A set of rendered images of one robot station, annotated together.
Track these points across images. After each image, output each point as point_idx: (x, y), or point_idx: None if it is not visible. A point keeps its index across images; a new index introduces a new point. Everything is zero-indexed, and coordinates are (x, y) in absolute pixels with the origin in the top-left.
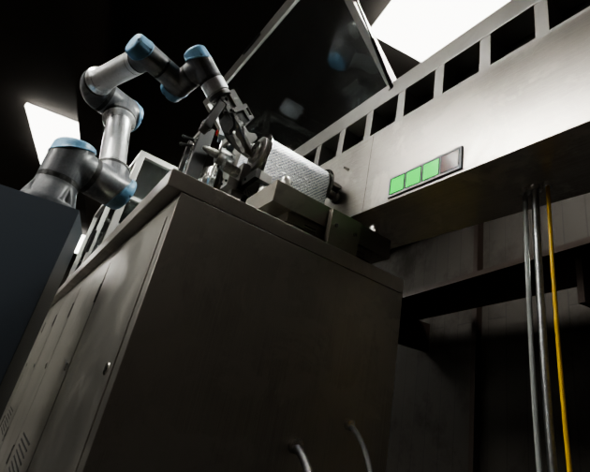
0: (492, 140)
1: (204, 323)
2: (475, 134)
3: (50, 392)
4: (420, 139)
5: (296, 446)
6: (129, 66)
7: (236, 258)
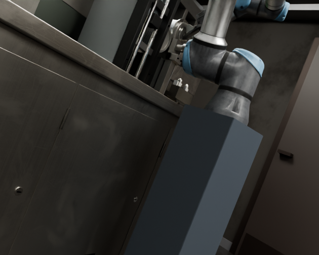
0: (178, 74)
1: None
2: (177, 66)
3: (108, 217)
4: None
5: None
6: (274, 9)
7: None
